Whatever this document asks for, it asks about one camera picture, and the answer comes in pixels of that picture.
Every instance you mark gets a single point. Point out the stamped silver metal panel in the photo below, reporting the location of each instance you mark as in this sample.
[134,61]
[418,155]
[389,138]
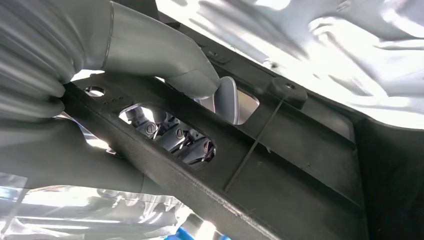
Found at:
[331,49]

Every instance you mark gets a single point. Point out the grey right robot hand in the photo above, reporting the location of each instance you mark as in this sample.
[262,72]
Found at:
[149,43]

